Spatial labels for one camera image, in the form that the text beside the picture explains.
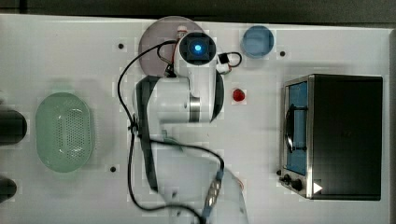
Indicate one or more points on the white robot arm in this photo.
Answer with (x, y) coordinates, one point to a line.
(192, 180)

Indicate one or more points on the green plastic cup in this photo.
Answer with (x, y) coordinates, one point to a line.
(170, 143)

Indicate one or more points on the red plush strawberry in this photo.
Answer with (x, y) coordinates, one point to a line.
(238, 95)

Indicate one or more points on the orange slice toy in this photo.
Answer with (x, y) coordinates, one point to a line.
(241, 184)

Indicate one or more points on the blue round bowl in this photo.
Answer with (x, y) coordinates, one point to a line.
(257, 41)

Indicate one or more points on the green perforated basket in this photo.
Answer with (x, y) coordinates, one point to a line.
(63, 132)

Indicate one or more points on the silver toaster oven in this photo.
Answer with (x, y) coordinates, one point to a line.
(332, 137)

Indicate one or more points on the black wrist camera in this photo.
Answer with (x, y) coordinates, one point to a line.
(223, 58)

